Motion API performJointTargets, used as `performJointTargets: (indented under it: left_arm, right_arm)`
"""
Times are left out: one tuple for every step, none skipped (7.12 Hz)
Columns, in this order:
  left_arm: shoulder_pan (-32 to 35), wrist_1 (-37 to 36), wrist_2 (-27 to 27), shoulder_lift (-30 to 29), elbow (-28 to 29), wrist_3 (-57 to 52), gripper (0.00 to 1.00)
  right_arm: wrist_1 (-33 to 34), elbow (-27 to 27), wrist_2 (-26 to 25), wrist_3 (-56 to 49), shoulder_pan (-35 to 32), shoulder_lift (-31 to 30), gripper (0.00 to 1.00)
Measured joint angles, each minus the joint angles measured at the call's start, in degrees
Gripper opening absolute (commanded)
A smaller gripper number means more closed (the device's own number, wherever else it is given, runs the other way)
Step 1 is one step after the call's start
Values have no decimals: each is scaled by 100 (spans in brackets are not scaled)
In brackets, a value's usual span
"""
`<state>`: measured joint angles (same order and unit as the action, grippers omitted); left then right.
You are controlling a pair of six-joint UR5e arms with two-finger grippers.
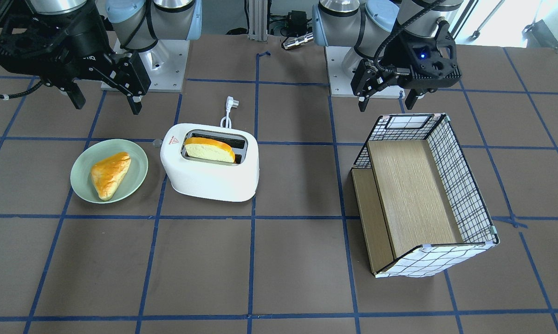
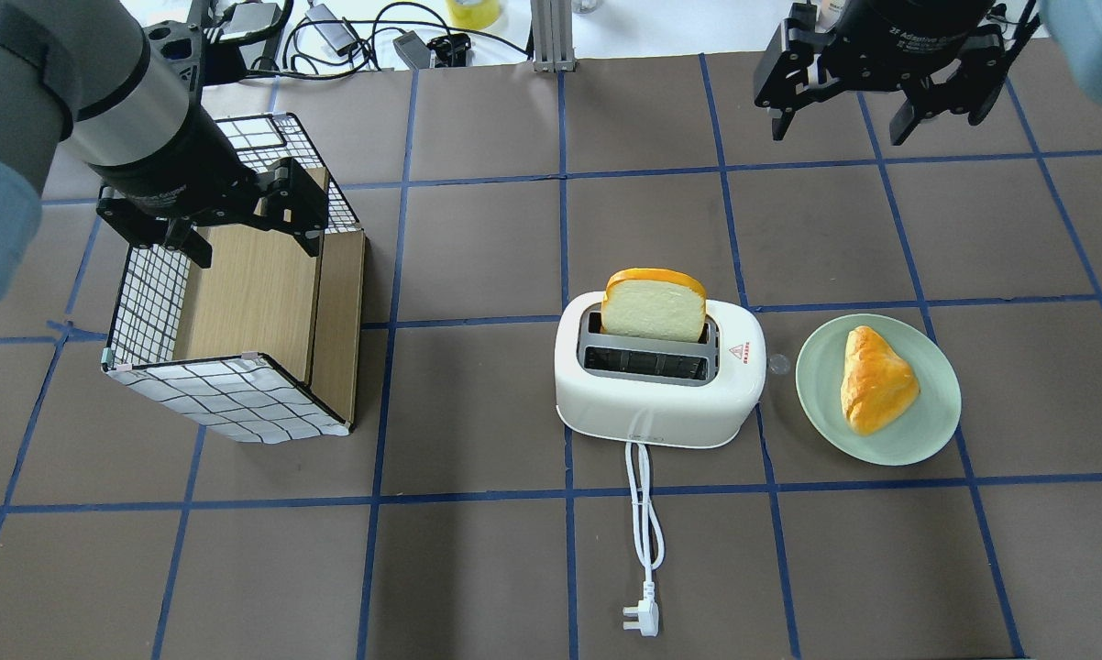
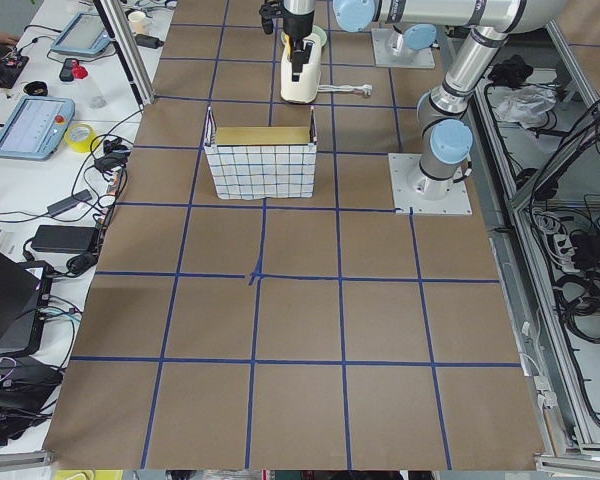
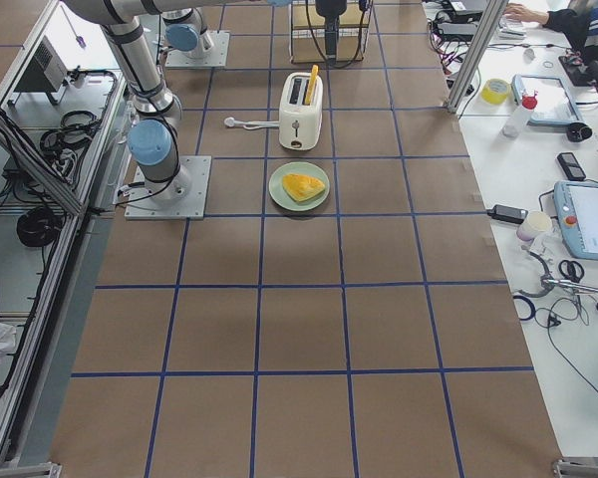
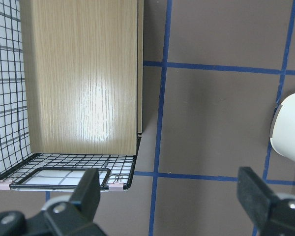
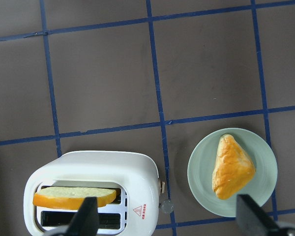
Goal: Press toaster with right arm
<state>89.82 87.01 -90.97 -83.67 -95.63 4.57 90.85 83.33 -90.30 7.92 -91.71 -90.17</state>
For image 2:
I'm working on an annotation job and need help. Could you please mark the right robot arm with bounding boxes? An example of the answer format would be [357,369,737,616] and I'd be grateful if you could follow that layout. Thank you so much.
[753,1,1102,147]

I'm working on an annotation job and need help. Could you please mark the white toaster power cord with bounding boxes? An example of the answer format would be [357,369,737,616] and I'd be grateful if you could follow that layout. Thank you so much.
[622,441,667,635]

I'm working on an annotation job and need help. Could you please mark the toast bread slice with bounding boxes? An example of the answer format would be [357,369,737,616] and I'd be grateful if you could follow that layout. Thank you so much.
[601,268,707,343]

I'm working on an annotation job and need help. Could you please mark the black cables on table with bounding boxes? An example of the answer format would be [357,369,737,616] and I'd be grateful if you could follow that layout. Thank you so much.
[239,0,531,82]

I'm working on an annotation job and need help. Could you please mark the yellow tape roll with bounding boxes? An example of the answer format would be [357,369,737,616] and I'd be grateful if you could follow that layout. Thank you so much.
[446,0,501,32]

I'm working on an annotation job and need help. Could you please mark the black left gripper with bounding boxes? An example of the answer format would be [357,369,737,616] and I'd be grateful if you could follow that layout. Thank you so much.
[95,156,329,269]

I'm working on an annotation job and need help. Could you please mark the grey power brick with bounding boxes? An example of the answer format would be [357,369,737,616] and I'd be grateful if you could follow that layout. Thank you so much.
[305,4,361,56]

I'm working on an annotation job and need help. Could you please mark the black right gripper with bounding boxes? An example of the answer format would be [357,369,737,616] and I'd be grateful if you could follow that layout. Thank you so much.
[754,1,1007,147]

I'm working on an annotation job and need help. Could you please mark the aluminium frame post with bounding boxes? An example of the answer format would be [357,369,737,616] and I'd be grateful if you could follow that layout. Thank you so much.
[530,0,577,72]

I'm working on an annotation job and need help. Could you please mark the black power adapter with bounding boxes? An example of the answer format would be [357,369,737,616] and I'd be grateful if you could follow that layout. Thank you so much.
[392,32,436,71]

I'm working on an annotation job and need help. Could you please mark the white two-slot toaster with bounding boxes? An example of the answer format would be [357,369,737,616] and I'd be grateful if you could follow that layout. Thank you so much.
[554,291,767,448]

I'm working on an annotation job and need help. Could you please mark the wire grid wooden shelf box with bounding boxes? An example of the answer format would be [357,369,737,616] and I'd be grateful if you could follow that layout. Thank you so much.
[100,113,367,444]

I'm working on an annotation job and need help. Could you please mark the golden triangular pastry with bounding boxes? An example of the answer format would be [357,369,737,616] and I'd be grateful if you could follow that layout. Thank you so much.
[840,325,920,437]

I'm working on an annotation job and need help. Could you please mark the light green plate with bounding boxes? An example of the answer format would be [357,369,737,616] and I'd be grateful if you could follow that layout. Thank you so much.
[795,313,962,467]

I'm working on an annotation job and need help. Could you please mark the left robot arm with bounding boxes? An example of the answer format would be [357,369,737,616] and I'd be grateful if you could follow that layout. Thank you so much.
[0,1,328,301]

